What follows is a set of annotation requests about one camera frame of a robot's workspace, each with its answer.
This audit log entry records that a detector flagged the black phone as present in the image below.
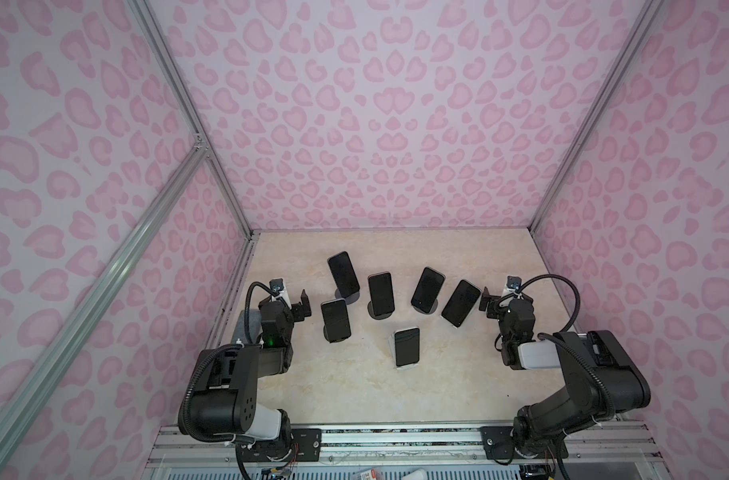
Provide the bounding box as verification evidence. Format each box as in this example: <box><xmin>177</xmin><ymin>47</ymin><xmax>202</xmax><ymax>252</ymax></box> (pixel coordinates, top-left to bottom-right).
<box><xmin>320</xmin><ymin>299</ymin><xmax>352</xmax><ymax>331</ymax></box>
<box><xmin>440</xmin><ymin>279</ymin><xmax>481</xmax><ymax>328</ymax></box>

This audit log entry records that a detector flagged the purple phone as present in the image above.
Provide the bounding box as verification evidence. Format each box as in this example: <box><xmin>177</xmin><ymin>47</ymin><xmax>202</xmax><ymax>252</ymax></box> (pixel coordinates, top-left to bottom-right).
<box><xmin>328</xmin><ymin>251</ymin><xmax>360</xmax><ymax>298</ymax></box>

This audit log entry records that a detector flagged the white phone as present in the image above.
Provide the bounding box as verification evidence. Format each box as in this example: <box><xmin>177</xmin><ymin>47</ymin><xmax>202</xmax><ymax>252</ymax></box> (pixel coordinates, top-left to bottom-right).
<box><xmin>392</xmin><ymin>326</ymin><xmax>421</xmax><ymax>368</ymax></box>

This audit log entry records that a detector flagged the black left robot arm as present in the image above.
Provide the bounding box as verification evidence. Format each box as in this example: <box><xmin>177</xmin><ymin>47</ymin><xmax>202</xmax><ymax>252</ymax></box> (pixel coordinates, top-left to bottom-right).
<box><xmin>178</xmin><ymin>291</ymin><xmax>312</xmax><ymax>451</ymax></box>

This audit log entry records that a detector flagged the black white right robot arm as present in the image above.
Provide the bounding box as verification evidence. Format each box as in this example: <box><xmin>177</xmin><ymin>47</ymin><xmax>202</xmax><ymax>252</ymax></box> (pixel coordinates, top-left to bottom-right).
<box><xmin>479</xmin><ymin>290</ymin><xmax>651</xmax><ymax>465</ymax></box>

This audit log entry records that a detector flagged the front left round stand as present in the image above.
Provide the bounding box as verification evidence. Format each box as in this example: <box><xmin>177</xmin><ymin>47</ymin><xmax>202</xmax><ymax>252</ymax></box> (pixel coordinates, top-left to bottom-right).
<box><xmin>324</xmin><ymin>326</ymin><xmax>352</xmax><ymax>344</ymax></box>

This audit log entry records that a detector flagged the back left round stand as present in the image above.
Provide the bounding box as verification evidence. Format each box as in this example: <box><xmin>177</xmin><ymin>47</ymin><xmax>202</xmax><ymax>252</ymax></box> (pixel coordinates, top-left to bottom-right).
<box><xmin>334</xmin><ymin>289</ymin><xmax>360</xmax><ymax>305</ymax></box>

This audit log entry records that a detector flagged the centre right white stand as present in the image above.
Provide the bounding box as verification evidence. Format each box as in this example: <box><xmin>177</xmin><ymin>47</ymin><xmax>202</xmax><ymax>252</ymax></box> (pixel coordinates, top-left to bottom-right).
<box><xmin>412</xmin><ymin>300</ymin><xmax>438</xmax><ymax>315</ymax></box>

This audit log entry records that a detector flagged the centre right green phone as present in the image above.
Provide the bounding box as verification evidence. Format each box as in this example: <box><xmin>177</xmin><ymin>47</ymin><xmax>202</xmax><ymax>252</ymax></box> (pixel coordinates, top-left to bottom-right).
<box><xmin>410</xmin><ymin>267</ymin><xmax>445</xmax><ymax>309</ymax></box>

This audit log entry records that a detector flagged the green phone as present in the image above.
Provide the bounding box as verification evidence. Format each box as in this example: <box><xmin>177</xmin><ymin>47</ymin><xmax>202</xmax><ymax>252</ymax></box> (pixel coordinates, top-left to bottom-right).
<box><xmin>367</xmin><ymin>272</ymin><xmax>395</xmax><ymax>313</ymax></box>
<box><xmin>410</xmin><ymin>267</ymin><xmax>445</xmax><ymax>309</ymax></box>

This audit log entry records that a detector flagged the centre round black stand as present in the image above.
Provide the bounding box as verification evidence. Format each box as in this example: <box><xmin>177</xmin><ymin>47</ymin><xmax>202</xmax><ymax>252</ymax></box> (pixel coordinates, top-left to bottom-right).
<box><xmin>367</xmin><ymin>302</ymin><xmax>393</xmax><ymax>321</ymax></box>

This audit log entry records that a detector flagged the left diagonal aluminium beam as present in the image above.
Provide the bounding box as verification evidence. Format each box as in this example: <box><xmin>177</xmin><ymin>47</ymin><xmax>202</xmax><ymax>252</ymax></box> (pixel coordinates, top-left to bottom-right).
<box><xmin>0</xmin><ymin>146</ymin><xmax>208</xmax><ymax>472</ymax></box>

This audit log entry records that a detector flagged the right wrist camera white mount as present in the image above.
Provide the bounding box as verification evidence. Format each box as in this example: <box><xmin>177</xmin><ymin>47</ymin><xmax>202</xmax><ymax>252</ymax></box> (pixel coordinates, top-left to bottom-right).
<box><xmin>502</xmin><ymin>275</ymin><xmax>523</xmax><ymax>298</ymax></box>

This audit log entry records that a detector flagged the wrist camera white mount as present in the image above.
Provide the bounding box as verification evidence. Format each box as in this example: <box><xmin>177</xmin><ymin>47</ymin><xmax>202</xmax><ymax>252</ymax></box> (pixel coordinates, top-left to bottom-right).
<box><xmin>268</xmin><ymin>278</ymin><xmax>292</xmax><ymax>308</ymax></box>
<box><xmin>502</xmin><ymin>275</ymin><xmax>523</xmax><ymax>298</ymax></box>

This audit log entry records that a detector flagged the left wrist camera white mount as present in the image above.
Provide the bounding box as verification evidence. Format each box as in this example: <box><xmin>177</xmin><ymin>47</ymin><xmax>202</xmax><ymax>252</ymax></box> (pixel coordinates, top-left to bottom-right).
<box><xmin>268</xmin><ymin>278</ymin><xmax>292</xmax><ymax>308</ymax></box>

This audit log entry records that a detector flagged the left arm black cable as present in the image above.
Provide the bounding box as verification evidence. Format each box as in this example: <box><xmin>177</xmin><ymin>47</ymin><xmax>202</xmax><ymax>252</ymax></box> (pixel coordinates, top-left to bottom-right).
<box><xmin>244</xmin><ymin>280</ymin><xmax>280</xmax><ymax>345</ymax></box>

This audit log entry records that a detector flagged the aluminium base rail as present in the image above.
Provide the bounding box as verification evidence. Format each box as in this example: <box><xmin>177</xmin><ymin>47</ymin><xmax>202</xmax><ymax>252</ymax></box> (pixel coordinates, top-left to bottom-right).
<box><xmin>140</xmin><ymin>419</ymin><xmax>671</xmax><ymax>480</ymax></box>

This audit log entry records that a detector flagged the right corner aluminium post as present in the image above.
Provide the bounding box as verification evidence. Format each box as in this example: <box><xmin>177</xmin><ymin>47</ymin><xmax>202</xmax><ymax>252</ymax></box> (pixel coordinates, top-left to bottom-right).
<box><xmin>528</xmin><ymin>0</ymin><xmax>667</xmax><ymax>238</ymax></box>

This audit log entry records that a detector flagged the corner aluminium post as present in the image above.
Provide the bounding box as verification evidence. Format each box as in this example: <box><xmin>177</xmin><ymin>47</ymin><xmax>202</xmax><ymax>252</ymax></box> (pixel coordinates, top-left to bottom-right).
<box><xmin>528</xmin><ymin>0</ymin><xmax>667</xmax><ymax>238</ymax></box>
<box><xmin>126</xmin><ymin>0</ymin><xmax>254</xmax><ymax>239</ymax></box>

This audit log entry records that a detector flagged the left corner aluminium post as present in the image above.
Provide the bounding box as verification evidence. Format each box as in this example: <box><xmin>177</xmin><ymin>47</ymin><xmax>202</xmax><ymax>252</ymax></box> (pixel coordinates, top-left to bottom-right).
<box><xmin>126</xmin><ymin>0</ymin><xmax>254</xmax><ymax>239</ymax></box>

